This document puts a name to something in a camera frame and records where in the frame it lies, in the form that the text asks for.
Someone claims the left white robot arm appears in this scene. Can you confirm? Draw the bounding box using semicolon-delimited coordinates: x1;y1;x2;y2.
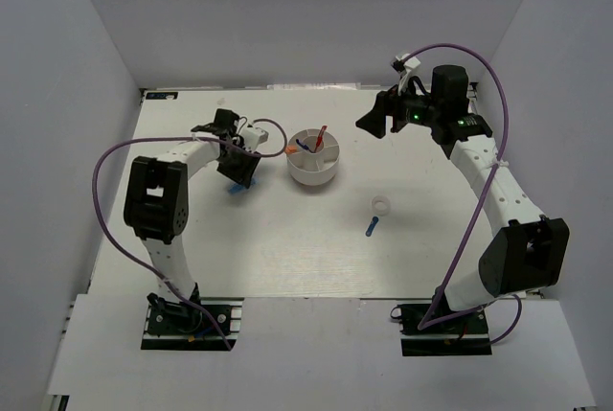
124;109;268;333

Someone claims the blue highlighter marker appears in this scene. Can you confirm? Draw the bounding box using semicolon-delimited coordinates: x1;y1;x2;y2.
227;179;257;195

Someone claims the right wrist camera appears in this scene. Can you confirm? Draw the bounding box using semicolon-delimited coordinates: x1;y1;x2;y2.
391;54;421;95

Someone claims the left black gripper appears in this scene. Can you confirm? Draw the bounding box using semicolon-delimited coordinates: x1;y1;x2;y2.
216;140;261;189

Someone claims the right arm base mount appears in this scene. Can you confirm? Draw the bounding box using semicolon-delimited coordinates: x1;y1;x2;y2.
390;302;492;357

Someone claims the red ballpoint pen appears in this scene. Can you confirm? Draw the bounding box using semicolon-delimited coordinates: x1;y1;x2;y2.
312;125;328;153

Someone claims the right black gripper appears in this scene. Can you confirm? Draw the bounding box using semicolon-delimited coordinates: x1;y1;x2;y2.
355;75;442;140

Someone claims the small blue clip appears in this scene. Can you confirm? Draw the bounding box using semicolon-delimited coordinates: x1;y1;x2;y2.
365;217;379;237

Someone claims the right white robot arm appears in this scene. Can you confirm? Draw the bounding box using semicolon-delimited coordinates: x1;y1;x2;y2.
355;65;570;333

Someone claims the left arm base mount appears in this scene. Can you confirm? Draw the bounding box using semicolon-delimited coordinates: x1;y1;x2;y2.
140;299;243;352

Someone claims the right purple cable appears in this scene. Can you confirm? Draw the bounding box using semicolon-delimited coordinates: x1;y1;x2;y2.
404;43;523;348

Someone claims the white tape roll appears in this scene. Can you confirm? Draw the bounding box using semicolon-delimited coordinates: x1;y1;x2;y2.
372;195;391;217

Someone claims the white round divided organizer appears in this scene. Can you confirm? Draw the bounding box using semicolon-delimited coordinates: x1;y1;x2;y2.
286;128;340;187

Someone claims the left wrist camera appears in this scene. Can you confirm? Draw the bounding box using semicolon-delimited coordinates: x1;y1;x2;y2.
238;125;269;152

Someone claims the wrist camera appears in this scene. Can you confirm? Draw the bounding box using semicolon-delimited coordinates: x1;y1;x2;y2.
238;125;269;152
391;54;421;95

